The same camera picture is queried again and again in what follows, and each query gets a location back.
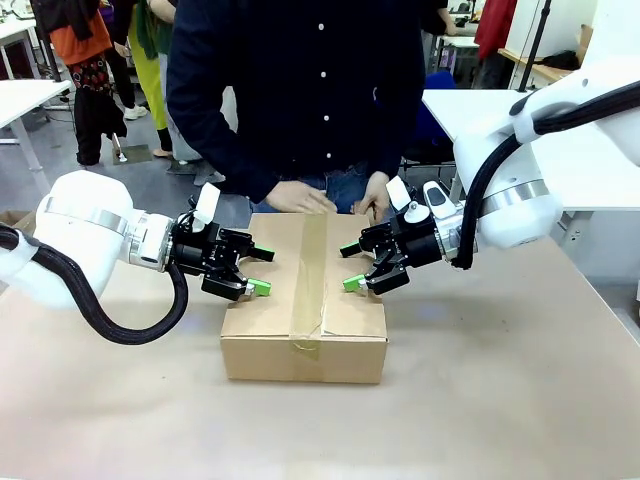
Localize person in grey clothes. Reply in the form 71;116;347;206
167;87;239;187

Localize white desk with slanted leg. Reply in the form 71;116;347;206
0;79;75;196

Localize dark floor mat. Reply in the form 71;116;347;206
113;144;154;165

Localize person's left hand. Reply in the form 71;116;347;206
358;170;392;221

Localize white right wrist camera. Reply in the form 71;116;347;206
384;174;432;224

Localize blue office chair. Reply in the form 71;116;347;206
402;69;457;169

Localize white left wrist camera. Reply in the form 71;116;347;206
192;182;221;234

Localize person in yellow garment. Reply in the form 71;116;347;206
127;0;174;157

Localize large brown cardboard box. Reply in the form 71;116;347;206
219;212;390;385

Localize right arm black cable sleeve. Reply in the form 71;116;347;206
455;79;640;271

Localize white background desk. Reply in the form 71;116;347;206
434;34;481;51

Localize person's blue jeans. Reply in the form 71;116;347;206
249;162;381;216

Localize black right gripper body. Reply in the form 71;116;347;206
379;217;447;270

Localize black bag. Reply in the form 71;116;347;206
541;49;582;71

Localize small printed cardboard box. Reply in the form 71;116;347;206
0;209;37;232

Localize person's dark navy shirt torso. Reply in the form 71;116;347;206
165;0;426;204

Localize arm black cable sleeve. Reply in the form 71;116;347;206
455;79;640;271
0;223;190;346

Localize wooden top table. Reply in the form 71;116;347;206
498;47;576;84

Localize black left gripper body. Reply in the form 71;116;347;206
172;222;254;281

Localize upright cardboard piece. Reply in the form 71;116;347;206
577;23;595;64

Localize person in black trousers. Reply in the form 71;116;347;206
99;0;149;121

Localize black stand pole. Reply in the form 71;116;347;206
518;0;552;94

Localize left arm black cable sleeve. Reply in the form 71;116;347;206
0;223;190;346

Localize person's right hand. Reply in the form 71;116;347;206
263;178;337;215

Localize person's left forearm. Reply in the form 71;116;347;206
367;84;426;179

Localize person's right forearm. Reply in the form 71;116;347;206
167;99;281;204

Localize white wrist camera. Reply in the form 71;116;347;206
192;182;221;234
384;174;432;224

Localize person in orange top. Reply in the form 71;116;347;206
29;0;127;167

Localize brown packing tape strip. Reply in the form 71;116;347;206
288;212;330;362

